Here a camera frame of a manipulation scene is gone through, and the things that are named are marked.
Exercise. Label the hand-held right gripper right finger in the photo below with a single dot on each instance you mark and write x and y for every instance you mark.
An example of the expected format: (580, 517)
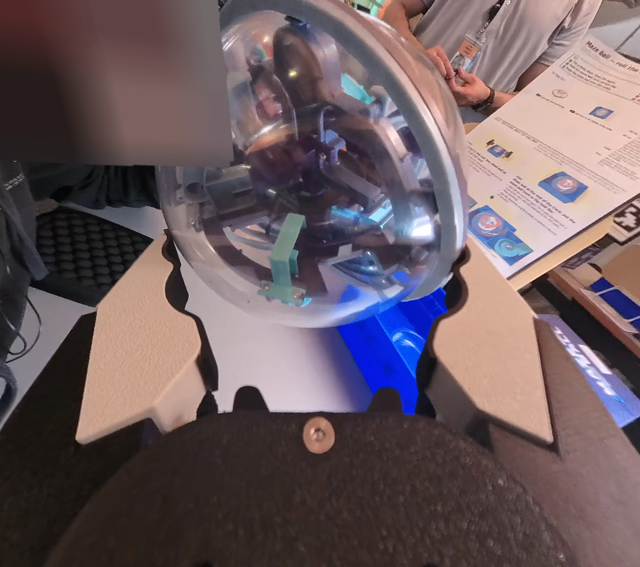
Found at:
(490, 357)

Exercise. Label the printed marker tag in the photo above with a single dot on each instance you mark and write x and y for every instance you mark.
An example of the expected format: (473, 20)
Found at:
(627, 222)

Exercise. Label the printed instruction sheet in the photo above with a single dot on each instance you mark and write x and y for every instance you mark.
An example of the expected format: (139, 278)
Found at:
(550, 152)

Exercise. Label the blue plastic bin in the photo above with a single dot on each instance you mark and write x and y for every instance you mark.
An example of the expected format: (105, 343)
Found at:
(380, 357)

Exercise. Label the cardboard box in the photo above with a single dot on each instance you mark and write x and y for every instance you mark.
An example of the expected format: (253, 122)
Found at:
(620, 267)

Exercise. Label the clear maze ball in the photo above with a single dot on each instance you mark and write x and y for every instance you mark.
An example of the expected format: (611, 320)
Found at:
(310, 177)

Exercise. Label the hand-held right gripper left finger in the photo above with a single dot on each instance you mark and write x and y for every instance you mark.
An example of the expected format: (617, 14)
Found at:
(145, 352)

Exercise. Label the pale display board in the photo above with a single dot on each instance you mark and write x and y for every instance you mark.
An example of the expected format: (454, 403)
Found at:
(565, 259)

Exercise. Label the black wristwatch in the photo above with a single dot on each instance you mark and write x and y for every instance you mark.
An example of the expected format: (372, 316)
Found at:
(485, 100)

